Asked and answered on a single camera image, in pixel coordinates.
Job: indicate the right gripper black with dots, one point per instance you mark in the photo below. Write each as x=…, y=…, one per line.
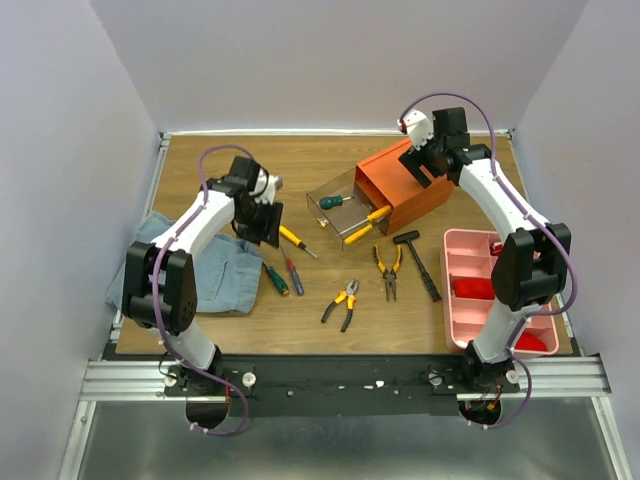
x=416, y=165

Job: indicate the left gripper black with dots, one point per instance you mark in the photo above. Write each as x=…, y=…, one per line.
x=269, y=231

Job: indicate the yellow screwdriver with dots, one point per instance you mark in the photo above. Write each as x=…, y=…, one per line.
x=295, y=240
x=374, y=216
x=356, y=236

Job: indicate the orange drawer cabinet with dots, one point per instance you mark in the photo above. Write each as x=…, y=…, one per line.
x=386, y=182

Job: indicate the green orange screwdriver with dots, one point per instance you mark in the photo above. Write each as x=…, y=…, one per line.
x=277, y=281

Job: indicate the red blue screwdriver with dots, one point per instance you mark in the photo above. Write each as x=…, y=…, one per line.
x=297, y=283

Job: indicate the clear top drawer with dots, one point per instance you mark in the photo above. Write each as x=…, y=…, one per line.
x=341, y=221

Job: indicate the clear drawer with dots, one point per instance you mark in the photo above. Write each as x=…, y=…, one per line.
x=383, y=224
x=341, y=221

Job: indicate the orange combination pliers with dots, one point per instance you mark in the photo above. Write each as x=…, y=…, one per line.
x=347, y=296

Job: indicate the yellow long nose pliers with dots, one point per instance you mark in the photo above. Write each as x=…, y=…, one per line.
x=389, y=273

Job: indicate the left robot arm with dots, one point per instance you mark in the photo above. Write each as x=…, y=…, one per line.
x=159, y=289

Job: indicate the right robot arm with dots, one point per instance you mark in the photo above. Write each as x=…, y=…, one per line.
x=533, y=265

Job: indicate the blue denim cloth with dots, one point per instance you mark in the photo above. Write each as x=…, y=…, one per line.
x=227, y=271

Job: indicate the clear bottom drawer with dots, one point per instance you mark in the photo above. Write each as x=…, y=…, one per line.
x=383, y=224

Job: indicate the black rubber mallet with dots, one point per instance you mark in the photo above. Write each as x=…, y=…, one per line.
x=407, y=239

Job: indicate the pink compartment tray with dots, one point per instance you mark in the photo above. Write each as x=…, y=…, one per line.
x=465, y=253

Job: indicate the red white striped cloth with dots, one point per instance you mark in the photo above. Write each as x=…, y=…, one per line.
x=495, y=248

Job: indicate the red cloth in tray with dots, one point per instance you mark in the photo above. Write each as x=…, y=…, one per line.
x=473, y=288

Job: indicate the red cloth near tray front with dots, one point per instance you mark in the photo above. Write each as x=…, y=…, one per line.
x=530, y=343

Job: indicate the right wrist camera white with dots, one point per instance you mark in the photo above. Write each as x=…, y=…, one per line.
x=417, y=127

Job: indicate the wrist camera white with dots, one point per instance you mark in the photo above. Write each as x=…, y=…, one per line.
x=266, y=187
x=417, y=127

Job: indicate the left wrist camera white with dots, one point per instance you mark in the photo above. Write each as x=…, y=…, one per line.
x=266, y=187

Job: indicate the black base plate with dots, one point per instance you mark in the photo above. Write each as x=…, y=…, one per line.
x=340, y=385

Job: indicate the aluminium rail frame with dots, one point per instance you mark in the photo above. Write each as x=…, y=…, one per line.
x=140, y=381

